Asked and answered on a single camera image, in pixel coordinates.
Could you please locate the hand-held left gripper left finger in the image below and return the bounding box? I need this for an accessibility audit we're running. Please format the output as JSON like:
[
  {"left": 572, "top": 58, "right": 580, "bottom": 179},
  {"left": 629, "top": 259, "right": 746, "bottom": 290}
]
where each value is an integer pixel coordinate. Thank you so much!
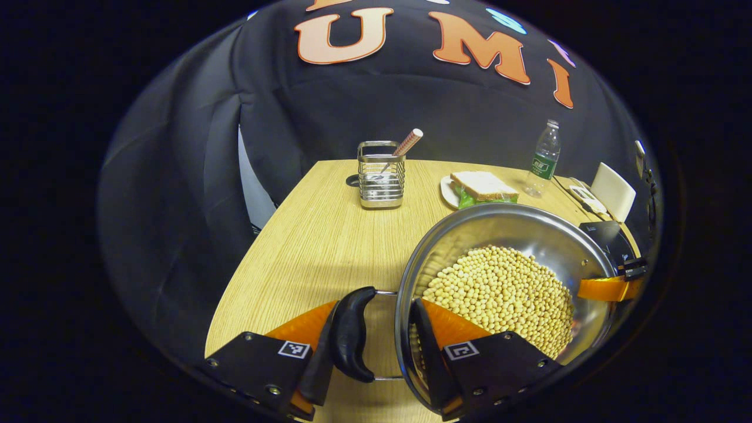
[{"left": 203, "top": 301, "right": 340, "bottom": 422}]

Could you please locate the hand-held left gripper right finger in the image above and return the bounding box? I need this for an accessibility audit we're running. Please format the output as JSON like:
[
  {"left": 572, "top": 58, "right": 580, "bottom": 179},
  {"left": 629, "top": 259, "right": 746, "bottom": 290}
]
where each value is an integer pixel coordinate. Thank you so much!
[{"left": 408, "top": 297, "right": 563, "bottom": 422}]

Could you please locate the black induction cooktop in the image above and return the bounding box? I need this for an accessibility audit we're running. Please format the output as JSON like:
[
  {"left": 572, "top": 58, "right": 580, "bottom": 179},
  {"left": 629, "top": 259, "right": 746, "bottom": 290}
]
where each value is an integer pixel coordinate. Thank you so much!
[{"left": 579, "top": 220, "right": 640, "bottom": 272}]

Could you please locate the stainless steel pot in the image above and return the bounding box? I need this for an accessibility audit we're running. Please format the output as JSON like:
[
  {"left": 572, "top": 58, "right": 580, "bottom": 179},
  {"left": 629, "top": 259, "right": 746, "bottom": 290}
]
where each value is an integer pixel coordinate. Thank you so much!
[{"left": 331, "top": 203, "right": 625, "bottom": 415}]

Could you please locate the white toaster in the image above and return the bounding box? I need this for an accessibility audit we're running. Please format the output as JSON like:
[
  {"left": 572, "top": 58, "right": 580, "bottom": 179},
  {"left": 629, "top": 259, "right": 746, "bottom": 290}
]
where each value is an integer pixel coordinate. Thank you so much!
[{"left": 590, "top": 162, "right": 637, "bottom": 223}]

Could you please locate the small white bean tray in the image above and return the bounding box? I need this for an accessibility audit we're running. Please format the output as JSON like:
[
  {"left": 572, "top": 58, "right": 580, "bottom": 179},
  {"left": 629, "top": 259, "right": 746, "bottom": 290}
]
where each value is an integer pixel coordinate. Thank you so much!
[{"left": 569, "top": 184, "right": 607, "bottom": 214}]

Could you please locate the pile of yellow soybeans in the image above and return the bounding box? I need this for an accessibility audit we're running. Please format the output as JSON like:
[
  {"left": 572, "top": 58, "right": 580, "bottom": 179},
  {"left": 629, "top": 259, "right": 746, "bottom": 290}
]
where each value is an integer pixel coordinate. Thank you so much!
[{"left": 421, "top": 245, "right": 576, "bottom": 360}]

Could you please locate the clear plastic water bottle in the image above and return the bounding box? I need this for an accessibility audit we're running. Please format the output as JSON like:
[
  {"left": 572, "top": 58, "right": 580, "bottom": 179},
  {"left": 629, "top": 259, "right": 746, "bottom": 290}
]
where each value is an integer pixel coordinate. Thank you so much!
[{"left": 524, "top": 119, "right": 562, "bottom": 199}]

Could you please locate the sandwich with lettuce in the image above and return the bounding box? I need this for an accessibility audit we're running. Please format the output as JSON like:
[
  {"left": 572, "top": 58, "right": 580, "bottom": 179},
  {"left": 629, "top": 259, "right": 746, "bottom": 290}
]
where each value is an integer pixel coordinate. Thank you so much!
[{"left": 451, "top": 171, "right": 521, "bottom": 210}]

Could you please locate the small white plate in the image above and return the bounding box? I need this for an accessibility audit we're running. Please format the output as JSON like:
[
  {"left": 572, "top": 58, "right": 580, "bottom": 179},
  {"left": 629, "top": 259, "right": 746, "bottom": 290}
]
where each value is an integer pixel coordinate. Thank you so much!
[{"left": 439, "top": 175, "right": 471, "bottom": 210}]

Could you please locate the striped straw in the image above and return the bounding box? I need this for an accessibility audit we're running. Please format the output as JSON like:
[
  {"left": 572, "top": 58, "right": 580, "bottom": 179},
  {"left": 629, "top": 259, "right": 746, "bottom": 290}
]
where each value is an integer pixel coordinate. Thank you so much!
[{"left": 381, "top": 128, "right": 424, "bottom": 174}]

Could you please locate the black backdrop cloth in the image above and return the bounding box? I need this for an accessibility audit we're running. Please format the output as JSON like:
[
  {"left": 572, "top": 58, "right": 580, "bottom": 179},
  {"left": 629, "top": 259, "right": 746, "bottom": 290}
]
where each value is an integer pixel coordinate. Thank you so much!
[{"left": 97, "top": 0, "right": 653, "bottom": 365}]

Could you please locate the metal wire utensil holder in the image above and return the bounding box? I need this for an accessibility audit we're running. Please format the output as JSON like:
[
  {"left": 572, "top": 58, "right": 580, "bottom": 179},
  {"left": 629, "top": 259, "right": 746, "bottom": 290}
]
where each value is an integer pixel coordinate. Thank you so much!
[{"left": 357, "top": 140, "right": 407, "bottom": 210}]

